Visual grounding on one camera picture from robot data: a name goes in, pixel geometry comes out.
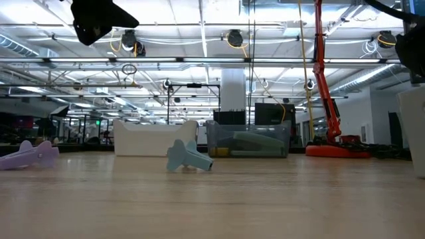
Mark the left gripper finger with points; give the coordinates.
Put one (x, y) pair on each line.
(96, 18)

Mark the mint green stapler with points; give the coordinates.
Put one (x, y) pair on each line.
(259, 142)

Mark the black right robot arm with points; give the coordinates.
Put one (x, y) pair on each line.
(413, 49)

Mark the lilac staple remover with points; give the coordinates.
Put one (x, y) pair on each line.
(36, 156)

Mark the light blue staple remover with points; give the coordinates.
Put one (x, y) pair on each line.
(181, 156)

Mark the white plastic bin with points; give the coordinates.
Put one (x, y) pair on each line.
(146, 139)

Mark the white square pillar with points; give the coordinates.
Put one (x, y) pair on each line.
(233, 89)

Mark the black box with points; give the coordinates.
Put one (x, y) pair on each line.
(229, 117)

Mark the black screen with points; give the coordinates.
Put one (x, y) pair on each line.
(272, 114)

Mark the translucent grey bin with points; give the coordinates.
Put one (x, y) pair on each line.
(265, 126)

